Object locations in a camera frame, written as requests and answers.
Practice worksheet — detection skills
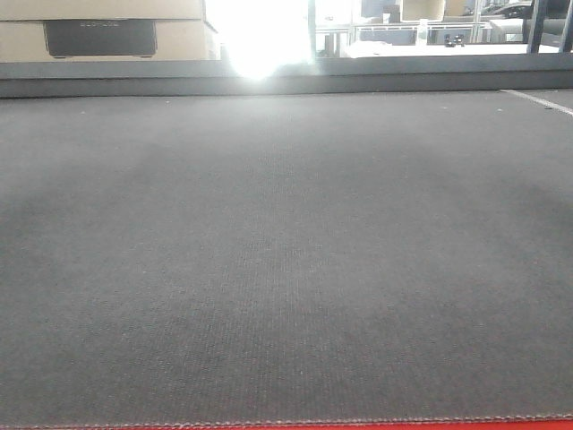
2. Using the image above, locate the dark grey conveyor belt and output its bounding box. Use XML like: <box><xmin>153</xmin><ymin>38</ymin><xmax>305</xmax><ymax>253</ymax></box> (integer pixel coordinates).
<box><xmin>1</xmin><ymin>91</ymin><xmax>572</xmax><ymax>428</ymax></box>

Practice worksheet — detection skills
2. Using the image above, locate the cardboard box with black panel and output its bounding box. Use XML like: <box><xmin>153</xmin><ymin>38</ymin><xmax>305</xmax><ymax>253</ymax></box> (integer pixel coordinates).
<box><xmin>1</xmin><ymin>0</ymin><xmax>220</xmax><ymax>63</ymax></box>

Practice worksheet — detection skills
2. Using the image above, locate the white background table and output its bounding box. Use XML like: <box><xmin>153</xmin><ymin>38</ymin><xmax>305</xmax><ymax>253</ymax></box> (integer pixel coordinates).
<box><xmin>344</xmin><ymin>42</ymin><xmax>573</xmax><ymax>58</ymax></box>

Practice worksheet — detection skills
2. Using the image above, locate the grey conveyor side rail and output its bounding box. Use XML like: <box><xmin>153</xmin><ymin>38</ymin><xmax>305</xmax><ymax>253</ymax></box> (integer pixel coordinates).
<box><xmin>1</xmin><ymin>53</ymin><xmax>572</xmax><ymax>99</ymax></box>

